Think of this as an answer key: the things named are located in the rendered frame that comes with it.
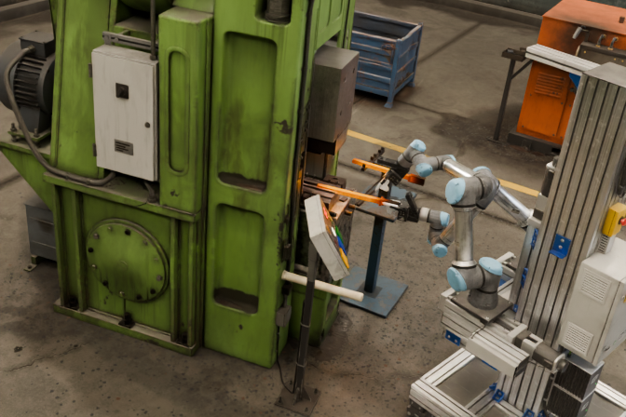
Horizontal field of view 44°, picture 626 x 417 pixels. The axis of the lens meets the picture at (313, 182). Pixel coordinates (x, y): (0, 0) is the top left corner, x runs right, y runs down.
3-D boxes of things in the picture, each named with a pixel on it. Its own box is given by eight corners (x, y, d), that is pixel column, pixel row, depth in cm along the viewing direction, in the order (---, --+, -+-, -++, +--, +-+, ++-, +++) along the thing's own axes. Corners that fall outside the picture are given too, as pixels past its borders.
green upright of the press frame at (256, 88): (287, 343, 462) (324, -48, 352) (270, 369, 440) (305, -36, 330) (221, 322, 473) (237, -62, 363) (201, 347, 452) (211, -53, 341)
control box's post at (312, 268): (302, 396, 424) (320, 231, 372) (300, 401, 421) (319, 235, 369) (296, 394, 425) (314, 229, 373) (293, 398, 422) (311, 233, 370)
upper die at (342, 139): (346, 141, 419) (347, 125, 415) (334, 155, 402) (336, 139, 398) (275, 124, 430) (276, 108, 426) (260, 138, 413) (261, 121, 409)
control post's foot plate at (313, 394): (322, 391, 429) (324, 379, 425) (309, 418, 411) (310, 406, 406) (287, 379, 435) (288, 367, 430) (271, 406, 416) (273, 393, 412)
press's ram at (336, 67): (355, 116, 426) (364, 47, 407) (333, 142, 394) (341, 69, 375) (284, 100, 437) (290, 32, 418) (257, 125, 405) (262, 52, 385)
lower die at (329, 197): (339, 197, 436) (341, 184, 432) (328, 213, 419) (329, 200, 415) (270, 180, 447) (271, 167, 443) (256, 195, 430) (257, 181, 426)
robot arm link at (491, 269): (503, 289, 372) (510, 266, 365) (480, 294, 367) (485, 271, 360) (490, 275, 381) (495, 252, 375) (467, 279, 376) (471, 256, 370)
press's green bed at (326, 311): (339, 314, 491) (347, 252, 468) (319, 349, 459) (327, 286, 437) (259, 289, 505) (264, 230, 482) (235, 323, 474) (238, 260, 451)
